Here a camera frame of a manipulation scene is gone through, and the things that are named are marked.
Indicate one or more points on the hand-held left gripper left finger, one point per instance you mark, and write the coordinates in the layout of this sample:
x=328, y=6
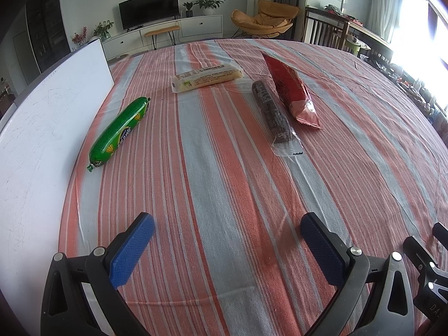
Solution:
x=133, y=248

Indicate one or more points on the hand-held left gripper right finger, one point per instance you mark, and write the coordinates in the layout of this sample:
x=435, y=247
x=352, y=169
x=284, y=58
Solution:
x=323, y=248

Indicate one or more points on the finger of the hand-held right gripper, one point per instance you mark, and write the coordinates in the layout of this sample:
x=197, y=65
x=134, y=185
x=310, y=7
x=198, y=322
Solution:
x=418, y=252
x=441, y=234

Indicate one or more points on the white cardboard box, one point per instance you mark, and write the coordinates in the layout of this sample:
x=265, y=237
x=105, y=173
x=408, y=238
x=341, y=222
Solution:
x=45, y=129

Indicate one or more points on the green sausage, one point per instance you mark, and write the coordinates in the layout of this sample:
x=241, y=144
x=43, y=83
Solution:
x=119, y=134

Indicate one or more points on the striped orange grey tablecloth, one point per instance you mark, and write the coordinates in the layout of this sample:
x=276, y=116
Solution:
x=227, y=182

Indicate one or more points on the pile of assorted goods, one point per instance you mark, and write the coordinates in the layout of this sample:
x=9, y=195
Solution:
x=423, y=91

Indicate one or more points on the dark snack stick clear wrapper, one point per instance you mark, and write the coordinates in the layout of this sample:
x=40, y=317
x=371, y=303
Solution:
x=271, y=112

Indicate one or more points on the red snack packet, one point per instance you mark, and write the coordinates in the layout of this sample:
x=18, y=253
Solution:
x=290, y=87

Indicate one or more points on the cream wafer packet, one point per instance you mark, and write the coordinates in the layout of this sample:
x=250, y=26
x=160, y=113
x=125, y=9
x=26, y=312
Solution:
x=206, y=77

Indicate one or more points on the light green stool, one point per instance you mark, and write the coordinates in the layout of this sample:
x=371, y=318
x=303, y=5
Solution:
x=358, y=47

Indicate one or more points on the wooden dining table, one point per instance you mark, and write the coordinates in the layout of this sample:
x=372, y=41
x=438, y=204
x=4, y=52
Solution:
x=371, y=36

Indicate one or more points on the red flowers in white vase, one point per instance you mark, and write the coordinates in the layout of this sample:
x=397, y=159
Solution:
x=79, y=36

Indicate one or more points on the wooden bench with black legs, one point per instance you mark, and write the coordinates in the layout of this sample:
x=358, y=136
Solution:
x=161, y=30

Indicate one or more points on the white television cabinet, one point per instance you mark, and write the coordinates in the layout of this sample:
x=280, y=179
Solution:
x=206, y=26

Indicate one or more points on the orange lounge chair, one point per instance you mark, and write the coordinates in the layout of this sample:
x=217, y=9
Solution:
x=266, y=19

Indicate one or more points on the white window curtain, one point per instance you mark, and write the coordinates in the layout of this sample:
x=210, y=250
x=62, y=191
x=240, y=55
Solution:
x=381, y=3

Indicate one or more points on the dark display cabinet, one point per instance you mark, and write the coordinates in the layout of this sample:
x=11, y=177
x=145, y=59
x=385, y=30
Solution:
x=45, y=24

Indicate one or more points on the black television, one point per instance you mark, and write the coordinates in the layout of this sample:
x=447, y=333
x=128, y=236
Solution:
x=148, y=7

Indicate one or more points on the small potted plant dark pot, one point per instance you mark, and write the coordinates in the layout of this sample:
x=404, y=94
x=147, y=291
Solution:
x=188, y=9

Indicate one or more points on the large potted green plant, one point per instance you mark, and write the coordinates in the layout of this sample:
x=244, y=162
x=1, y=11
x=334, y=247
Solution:
x=209, y=3

